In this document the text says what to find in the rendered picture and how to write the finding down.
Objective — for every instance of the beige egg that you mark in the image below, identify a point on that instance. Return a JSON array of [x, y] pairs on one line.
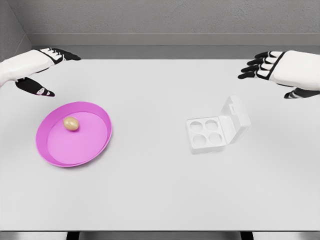
[[71, 123]]

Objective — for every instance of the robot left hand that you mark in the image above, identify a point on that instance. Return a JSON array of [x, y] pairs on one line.
[[30, 62]]

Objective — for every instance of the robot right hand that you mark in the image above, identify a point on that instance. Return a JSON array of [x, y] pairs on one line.
[[295, 68]]

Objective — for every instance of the pink round plate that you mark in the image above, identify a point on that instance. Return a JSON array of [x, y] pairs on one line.
[[74, 134]]

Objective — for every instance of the white egg box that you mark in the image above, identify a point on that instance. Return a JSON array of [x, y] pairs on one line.
[[215, 127]]

